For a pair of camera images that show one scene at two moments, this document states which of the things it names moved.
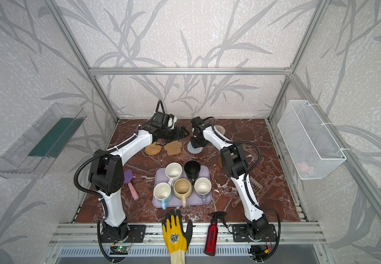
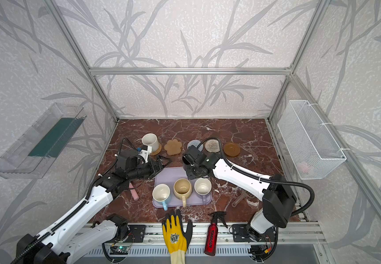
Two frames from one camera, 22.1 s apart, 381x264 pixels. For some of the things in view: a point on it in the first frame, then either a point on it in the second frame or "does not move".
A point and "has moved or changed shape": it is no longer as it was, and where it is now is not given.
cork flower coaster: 173,147 does not move
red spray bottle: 211,237 does not move
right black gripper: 197,140 → 190,169
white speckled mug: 173,170 has moved or changed shape
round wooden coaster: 153,149 does not move
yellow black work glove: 177,241 does not move
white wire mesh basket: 313,149 does not move
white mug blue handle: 162,193 does not move
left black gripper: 180,132 → 157,165
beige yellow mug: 183,188 does not move
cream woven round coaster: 221,129 → 212,146
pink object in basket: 303,167 does not move
